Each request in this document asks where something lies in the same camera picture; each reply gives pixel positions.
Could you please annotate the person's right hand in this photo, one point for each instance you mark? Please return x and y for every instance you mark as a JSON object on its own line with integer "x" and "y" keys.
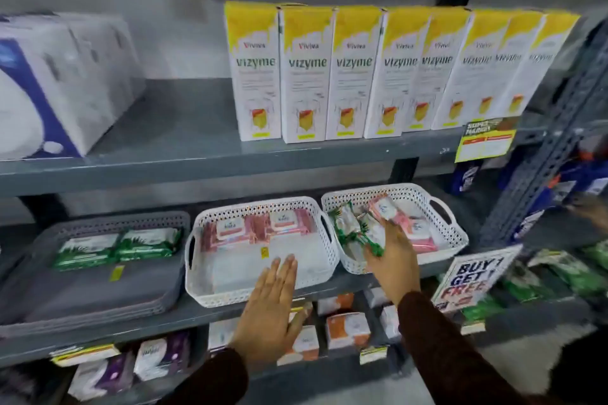
{"x": 396, "y": 267}

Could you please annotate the person's left hand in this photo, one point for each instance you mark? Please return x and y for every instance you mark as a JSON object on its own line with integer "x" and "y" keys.
{"x": 266, "y": 319}

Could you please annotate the person's left little finger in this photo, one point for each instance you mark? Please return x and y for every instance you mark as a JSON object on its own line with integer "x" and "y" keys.
{"x": 257, "y": 290}

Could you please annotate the person's right fingers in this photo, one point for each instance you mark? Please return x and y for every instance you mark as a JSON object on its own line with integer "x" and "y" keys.
{"x": 392, "y": 236}

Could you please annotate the person's left thumb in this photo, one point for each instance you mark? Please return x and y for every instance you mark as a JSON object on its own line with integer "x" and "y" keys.
{"x": 303, "y": 319}

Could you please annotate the person's left middle finger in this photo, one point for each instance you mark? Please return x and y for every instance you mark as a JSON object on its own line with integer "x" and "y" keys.
{"x": 280, "y": 279}

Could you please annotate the green wipes packet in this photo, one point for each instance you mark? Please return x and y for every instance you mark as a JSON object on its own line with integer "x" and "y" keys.
{"x": 149, "y": 243}
{"x": 85, "y": 250}
{"x": 344, "y": 222}
{"x": 370, "y": 236}

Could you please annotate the person's left forearm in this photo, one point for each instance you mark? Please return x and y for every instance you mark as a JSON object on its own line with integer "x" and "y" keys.
{"x": 209, "y": 381}

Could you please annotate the person's right forearm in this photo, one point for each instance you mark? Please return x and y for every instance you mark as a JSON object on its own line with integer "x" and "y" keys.
{"x": 451, "y": 357}

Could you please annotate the orange white pad packet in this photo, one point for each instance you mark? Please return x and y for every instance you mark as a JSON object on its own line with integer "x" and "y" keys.
{"x": 347, "y": 330}
{"x": 335, "y": 303}
{"x": 306, "y": 347}

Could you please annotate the pink wipes packet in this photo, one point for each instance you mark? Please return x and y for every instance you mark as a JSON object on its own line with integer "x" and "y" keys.
{"x": 422, "y": 234}
{"x": 228, "y": 231}
{"x": 285, "y": 223}
{"x": 384, "y": 207}

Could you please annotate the white perforated plastic basket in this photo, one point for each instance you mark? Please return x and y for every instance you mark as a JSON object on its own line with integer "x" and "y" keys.
{"x": 446, "y": 234}
{"x": 228, "y": 272}

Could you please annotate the yellow white price label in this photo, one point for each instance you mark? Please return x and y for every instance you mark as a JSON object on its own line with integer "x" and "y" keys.
{"x": 472, "y": 328}
{"x": 373, "y": 355}
{"x": 85, "y": 355}

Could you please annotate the white offer sign card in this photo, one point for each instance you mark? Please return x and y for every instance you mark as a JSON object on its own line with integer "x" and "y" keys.
{"x": 472, "y": 276}

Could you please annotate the blue bottle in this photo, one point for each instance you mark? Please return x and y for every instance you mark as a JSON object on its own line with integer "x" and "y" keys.
{"x": 465, "y": 178}

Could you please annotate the green refill pouch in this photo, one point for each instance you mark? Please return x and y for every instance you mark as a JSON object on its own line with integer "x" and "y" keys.
{"x": 525, "y": 286}
{"x": 570, "y": 272}
{"x": 482, "y": 309}
{"x": 597, "y": 253}

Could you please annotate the purple white pad packet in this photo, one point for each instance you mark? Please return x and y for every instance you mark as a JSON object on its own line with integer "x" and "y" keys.
{"x": 99, "y": 377}
{"x": 161, "y": 356}

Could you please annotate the yellow shelf sign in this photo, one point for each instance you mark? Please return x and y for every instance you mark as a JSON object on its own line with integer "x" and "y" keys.
{"x": 484, "y": 141}

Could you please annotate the grey plastic basket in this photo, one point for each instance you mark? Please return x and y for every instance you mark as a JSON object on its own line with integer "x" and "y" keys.
{"x": 95, "y": 290}

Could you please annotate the grey metal shelf rack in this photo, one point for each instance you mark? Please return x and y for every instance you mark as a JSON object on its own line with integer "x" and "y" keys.
{"x": 190, "y": 139}

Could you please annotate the row of yellow white cartons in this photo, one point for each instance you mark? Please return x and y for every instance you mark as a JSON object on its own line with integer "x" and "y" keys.
{"x": 351, "y": 72}

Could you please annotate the blue product packs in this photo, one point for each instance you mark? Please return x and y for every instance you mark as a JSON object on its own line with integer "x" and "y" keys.
{"x": 574, "y": 181}

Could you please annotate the grey perforated rack upright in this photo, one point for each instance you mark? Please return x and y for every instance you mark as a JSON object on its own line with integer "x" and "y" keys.
{"x": 555, "y": 134}

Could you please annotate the white blue tissue pack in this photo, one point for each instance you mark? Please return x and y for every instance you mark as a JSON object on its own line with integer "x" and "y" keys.
{"x": 71, "y": 82}

